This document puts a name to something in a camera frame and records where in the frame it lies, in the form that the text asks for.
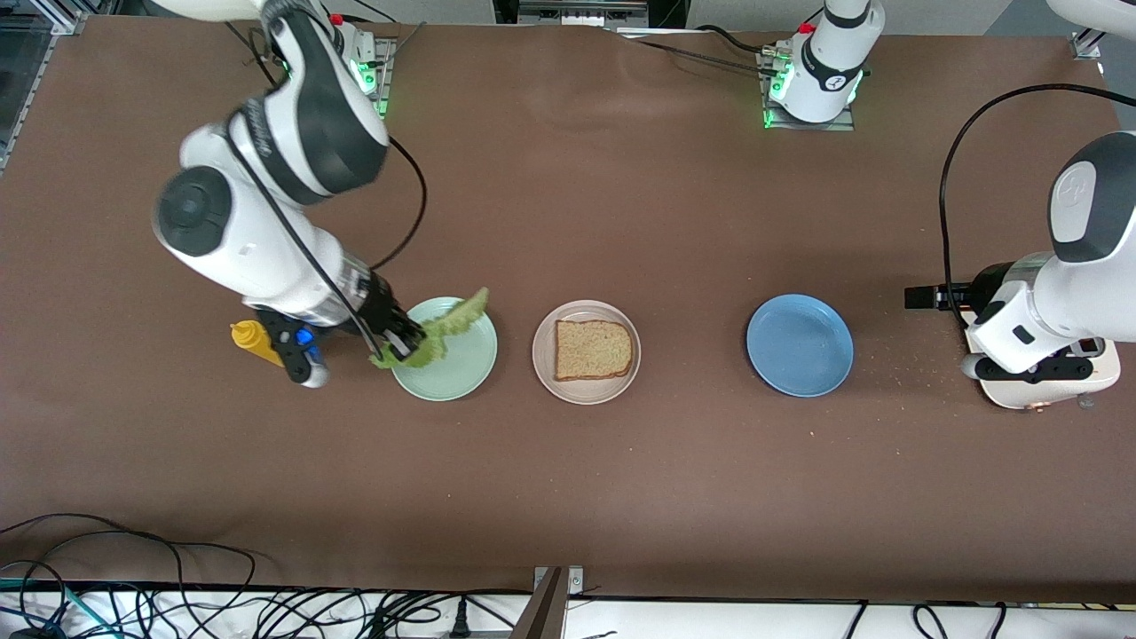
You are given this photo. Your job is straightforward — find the green lettuce leaf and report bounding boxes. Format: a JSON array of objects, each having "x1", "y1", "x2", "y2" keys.
[{"x1": 368, "y1": 287, "x2": 491, "y2": 371}]

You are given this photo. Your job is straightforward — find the yellow squeeze bottle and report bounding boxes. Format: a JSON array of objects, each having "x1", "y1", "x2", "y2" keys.
[{"x1": 230, "y1": 319, "x2": 285, "y2": 367}]

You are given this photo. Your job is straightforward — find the brown bread slice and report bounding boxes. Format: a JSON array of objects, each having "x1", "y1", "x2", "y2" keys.
[{"x1": 555, "y1": 319, "x2": 634, "y2": 382}]

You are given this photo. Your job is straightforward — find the mint green plate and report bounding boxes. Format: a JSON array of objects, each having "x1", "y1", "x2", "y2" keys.
[{"x1": 388, "y1": 296, "x2": 499, "y2": 402}]

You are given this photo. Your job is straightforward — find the blue plate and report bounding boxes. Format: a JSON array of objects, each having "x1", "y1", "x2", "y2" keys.
[{"x1": 746, "y1": 294, "x2": 855, "y2": 398}]

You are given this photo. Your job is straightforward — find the beige plate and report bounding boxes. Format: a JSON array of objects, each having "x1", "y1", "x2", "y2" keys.
[{"x1": 532, "y1": 300, "x2": 643, "y2": 406}]

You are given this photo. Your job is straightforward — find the white toaster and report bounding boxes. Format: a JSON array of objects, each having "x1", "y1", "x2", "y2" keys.
[{"x1": 963, "y1": 311, "x2": 1122, "y2": 413}]

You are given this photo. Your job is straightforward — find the grey power strip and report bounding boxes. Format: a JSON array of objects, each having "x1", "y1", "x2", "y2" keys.
[{"x1": 517, "y1": 0, "x2": 651, "y2": 28}]

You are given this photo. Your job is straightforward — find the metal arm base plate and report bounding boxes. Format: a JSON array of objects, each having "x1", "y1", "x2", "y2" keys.
[
  {"x1": 355, "y1": 35, "x2": 393, "y2": 122},
  {"x1": 759, "y1": 49, "x2": 858, "y2": 132}
]

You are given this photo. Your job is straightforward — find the long black looping cable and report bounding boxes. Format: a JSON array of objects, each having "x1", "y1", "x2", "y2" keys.
[{"x1": 0, "y1": 513, "x2": 258, "y2": 613}]

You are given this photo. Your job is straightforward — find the tangled black cable bundle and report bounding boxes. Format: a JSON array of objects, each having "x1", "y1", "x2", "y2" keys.
[{"x1": 0, "y1": 559, "x2": 622, "y2": 639}]

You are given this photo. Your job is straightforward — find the grey metal bracket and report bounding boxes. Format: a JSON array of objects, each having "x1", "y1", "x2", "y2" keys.
[{"x1": 510, "y1": 565, "x2": 585, "y2": 639}]

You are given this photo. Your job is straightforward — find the black base cable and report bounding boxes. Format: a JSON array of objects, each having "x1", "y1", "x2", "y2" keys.
[{"x1": 612, "y1": 25, "x2": 782, "y2": 76}]

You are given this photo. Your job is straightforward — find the teal cable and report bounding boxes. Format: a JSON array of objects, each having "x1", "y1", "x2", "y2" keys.
[{"x1": 0, "y1": 577, "x2": 99, "y2": 639}]

